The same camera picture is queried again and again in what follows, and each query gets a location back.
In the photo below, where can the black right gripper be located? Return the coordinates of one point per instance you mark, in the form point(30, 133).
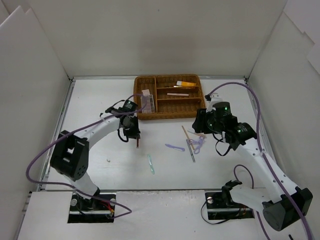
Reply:
point(199, 122)

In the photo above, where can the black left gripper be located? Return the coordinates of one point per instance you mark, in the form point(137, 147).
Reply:
point(132, 133)

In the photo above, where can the brown wicker divided tray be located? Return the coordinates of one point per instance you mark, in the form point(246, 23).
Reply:
point(170, 107)

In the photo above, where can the pink makeup pen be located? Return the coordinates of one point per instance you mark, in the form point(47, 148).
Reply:
point(178, 94)

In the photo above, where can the clear mauve eyeshadow palette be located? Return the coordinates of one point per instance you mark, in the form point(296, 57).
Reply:
point(148, 102)

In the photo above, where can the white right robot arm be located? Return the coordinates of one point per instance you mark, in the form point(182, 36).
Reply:
point(285, 202)

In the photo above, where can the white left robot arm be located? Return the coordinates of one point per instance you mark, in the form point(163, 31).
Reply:
point(70, 156)

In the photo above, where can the pink white makeup pencil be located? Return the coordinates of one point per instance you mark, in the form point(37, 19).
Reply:
point(201, 135)

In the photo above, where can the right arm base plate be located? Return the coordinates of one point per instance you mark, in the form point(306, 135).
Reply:
point(216, 208)

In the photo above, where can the orange sunscreen tube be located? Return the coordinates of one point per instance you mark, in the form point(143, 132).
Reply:
point(185, 84)

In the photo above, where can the grey makeup pencil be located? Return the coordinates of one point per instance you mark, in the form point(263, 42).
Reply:
point(191, 150)

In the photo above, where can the purple small scissors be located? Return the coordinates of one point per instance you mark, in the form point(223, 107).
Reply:
point(196, 145)

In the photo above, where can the purple eyebrow razor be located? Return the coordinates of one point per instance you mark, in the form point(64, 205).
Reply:
point(178, 148)

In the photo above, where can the gold makeup pencil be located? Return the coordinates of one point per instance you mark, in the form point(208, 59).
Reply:
point(186, 134)

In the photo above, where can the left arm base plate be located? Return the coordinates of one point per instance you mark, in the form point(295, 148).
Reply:
point(83, 211)

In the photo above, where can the pink rectangular compact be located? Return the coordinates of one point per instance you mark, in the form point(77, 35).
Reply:
point(146, 92)

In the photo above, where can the mint green eyebrow razor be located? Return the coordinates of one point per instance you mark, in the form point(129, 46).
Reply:
point(150, 164)

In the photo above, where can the red lip gloss tube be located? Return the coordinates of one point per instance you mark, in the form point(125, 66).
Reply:
point(138, 143)

